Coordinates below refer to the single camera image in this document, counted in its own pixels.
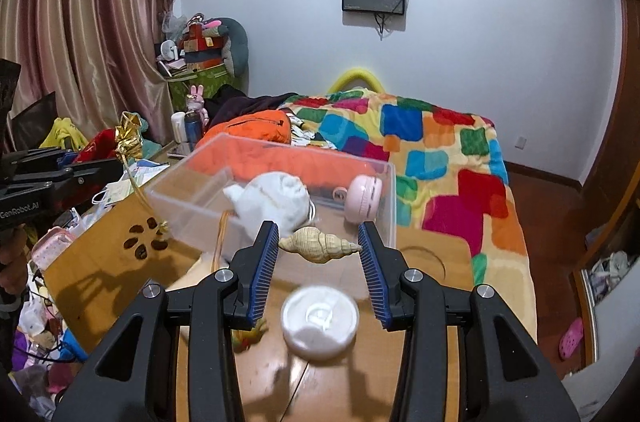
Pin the pink lidded container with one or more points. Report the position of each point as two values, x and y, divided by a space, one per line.
52 247

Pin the green storage box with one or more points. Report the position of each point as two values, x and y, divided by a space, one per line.
200 85

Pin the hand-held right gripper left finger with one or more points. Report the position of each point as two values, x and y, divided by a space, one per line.
264 274

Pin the pink rabbit toy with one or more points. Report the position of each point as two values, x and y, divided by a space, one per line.
196 102

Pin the red gift box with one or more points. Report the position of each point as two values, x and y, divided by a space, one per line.
200 37

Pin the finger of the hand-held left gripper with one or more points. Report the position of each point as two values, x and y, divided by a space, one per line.
95 174
67 159

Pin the red velvet pouch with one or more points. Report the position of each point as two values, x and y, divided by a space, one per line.
100 145

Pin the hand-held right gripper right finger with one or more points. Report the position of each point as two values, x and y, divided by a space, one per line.
374 277

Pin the orange jacket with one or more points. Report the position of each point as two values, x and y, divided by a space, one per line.
260 127

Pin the pink round mini fan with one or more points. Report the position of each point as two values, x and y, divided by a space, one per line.
362 199

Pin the pile of colourful clothes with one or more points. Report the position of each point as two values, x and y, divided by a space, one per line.
35 342

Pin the wall socket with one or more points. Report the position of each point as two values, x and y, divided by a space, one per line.
520 142

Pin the yellow garment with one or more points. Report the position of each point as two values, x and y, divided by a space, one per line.
62 132

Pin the grey green plush toy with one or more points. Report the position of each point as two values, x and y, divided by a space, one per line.
237 45

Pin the black bag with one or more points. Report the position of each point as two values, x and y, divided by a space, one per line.
35 120

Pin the small white desk fan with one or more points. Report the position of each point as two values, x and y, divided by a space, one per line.
169 51

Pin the white bottle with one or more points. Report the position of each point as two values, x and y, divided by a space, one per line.
178 130

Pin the wooden desktop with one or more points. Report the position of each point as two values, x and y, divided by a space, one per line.
320 384

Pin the person's left hand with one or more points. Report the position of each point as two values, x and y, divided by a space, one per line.
10 264

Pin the blue water bottle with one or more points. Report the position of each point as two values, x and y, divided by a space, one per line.
194 130

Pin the clear plastic storage box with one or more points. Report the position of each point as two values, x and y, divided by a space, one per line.
200 182

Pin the pink clog shoe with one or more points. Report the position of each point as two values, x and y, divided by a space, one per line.
571 338

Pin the small yellow green ornament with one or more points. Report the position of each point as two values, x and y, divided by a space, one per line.
247 337

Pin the pink satin curtain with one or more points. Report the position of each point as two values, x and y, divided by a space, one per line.
85 17

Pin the beige spiral seashell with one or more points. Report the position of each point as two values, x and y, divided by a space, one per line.
315 244

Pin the dark clothing heap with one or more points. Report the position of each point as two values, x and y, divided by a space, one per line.
250 105

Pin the white round jar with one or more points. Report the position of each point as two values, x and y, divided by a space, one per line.
320 322

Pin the gold foil flower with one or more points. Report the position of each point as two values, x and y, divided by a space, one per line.
127 130

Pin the white face mask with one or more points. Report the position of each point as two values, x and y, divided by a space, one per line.
112 194

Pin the colourful patchwork blanket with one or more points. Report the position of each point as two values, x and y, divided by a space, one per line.
450 162

